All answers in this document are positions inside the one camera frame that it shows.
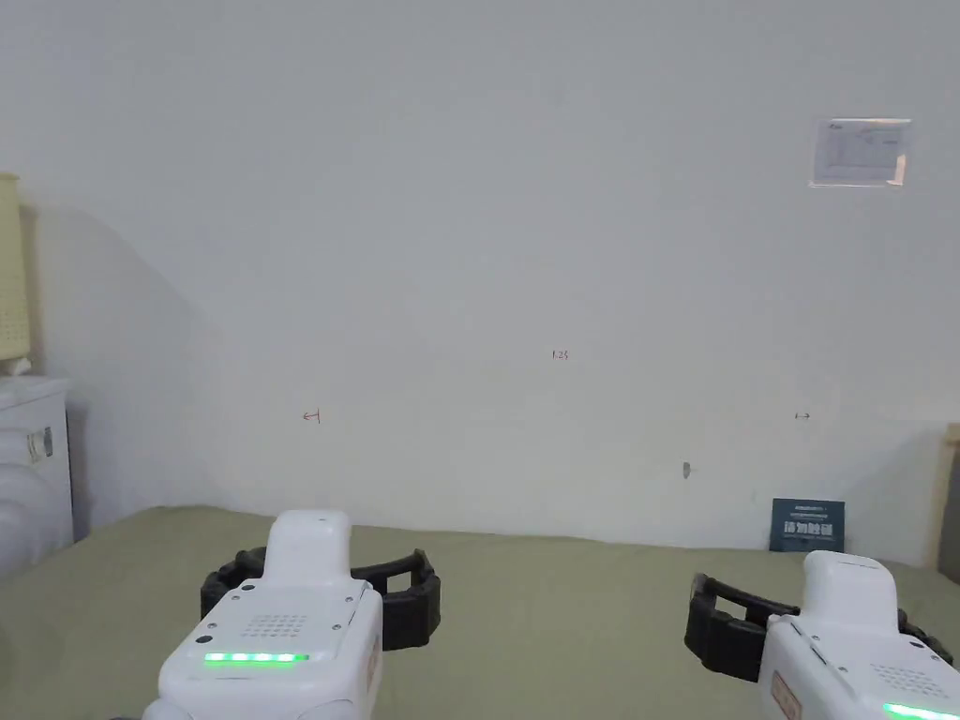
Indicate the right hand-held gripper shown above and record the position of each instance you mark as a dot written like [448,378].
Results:
[847,660]

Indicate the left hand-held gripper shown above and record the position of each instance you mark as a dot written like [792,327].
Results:
[277,645]

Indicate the dark blue sign card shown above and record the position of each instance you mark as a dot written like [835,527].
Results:
[807,526]

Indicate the bed with pale green sheet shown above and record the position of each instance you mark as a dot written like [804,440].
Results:
[562,630]

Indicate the pale yellow perforated basket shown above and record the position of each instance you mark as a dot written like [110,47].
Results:
[11,285]

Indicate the white paper notice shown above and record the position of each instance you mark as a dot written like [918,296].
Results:
[859,154]

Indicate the light wooden frame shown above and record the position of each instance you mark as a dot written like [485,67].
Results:
[949,502]

